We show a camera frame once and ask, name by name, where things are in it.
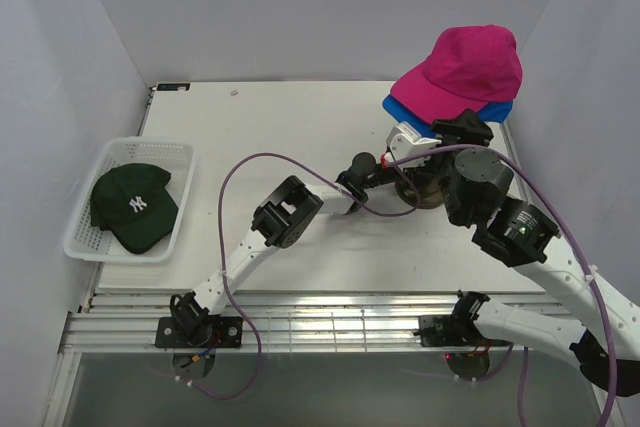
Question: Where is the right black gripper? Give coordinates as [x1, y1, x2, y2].
[408, 106, 493, 226]

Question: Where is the blue baseball cap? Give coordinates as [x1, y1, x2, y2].
[382, 95, 513, 130]

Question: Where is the pink baseball cap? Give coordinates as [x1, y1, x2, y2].
[390, 25, 523, 123]

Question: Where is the dark brown mannequin stand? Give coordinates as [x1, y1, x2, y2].
[394, 167, 444, 210]

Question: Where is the dark green baseball cap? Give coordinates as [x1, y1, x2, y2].
[89, 163, 179, 255]

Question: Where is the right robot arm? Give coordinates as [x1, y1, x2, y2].
[432, 110, 639, 397]

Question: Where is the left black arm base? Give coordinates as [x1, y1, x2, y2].
[154, 315, 244, 349]

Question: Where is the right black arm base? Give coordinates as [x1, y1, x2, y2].
[413, 315, 509, 347]

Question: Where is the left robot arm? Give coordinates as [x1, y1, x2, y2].
[158, 152, 385, 347]

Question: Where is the white plastic basket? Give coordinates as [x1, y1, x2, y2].
[63, 136, 196, 265]

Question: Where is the small black label sticker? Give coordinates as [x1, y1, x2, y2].
[155, 83, 191, 92]

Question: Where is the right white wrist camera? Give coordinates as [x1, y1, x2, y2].
[380, 122, 441, 168]

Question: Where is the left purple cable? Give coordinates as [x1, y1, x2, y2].
[189, 150, 416, 401]

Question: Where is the purple cable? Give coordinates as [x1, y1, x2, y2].
[394, 144, 626, 427]
[189, 150, 416, 401]

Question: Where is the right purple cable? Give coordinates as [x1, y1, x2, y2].
[394, 144, 626, 427]

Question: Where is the aluminium rail frame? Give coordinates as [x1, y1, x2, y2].
[39, 266, 626, 427]

